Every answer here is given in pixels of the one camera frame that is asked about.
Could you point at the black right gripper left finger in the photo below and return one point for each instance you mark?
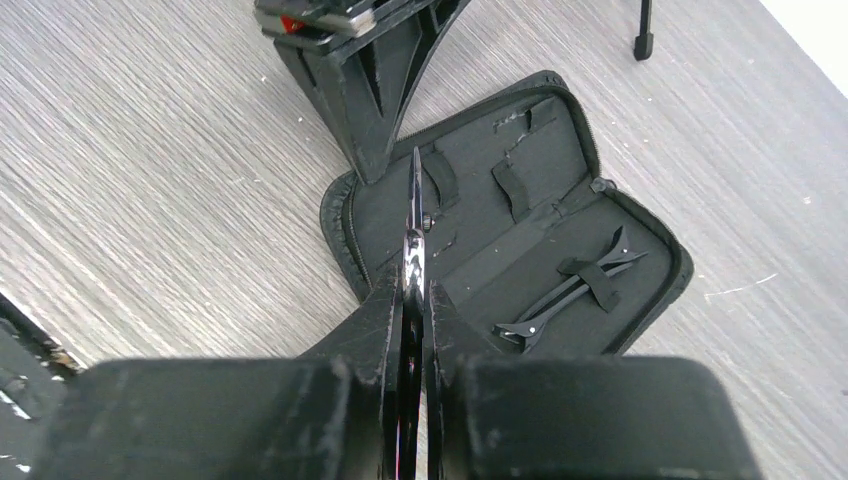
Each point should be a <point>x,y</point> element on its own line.
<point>316,416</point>

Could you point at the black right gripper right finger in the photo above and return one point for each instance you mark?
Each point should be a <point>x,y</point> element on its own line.
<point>590,417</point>

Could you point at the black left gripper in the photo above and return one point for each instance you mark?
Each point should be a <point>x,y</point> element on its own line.
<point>359,63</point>

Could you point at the black hair clip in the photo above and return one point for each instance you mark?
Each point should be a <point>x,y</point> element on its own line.
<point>581,277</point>

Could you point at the silver thinning scissors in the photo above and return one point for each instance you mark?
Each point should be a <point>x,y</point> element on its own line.
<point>411,348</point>

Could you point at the black tool pouch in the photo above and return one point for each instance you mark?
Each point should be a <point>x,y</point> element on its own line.
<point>514,187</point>

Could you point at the black tripod microphone stand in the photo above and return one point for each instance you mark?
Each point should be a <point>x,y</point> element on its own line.
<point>644,41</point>

